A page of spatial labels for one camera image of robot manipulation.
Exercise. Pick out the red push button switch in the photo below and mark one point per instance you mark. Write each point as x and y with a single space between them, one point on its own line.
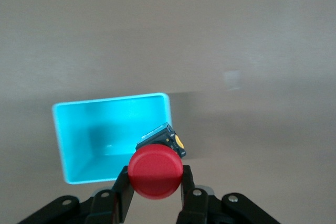
155 169

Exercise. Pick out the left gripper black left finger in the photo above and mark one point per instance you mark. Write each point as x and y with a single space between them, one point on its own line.
105 208

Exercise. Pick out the cyan plastic bin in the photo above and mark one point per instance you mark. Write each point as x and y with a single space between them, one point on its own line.
78 134

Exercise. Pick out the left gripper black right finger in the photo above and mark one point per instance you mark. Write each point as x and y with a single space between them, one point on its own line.
197 205

